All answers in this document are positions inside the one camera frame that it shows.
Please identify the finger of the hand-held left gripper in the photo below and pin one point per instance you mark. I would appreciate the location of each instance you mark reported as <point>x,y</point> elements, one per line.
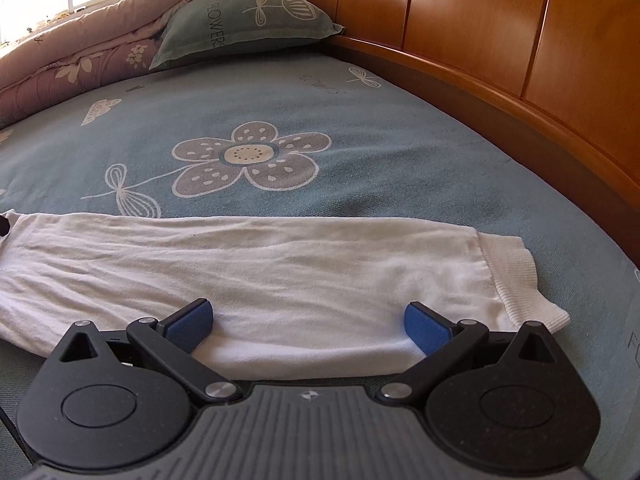
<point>4,230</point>

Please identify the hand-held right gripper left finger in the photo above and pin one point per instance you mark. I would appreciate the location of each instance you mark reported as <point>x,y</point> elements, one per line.
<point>192,322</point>

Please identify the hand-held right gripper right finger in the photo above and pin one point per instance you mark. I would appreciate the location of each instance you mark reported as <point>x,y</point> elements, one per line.
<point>425,329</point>

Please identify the white printed sweatshirt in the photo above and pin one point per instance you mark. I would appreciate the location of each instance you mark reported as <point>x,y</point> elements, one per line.
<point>300,270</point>

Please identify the pink floral folded quilt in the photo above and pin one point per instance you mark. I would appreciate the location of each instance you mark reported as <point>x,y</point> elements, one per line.
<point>75,60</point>

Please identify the green printed pillow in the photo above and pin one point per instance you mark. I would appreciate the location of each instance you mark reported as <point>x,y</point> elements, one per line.
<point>240,25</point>

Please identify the wooden headboard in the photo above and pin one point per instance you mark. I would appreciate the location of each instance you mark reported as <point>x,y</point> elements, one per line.
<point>475,25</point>

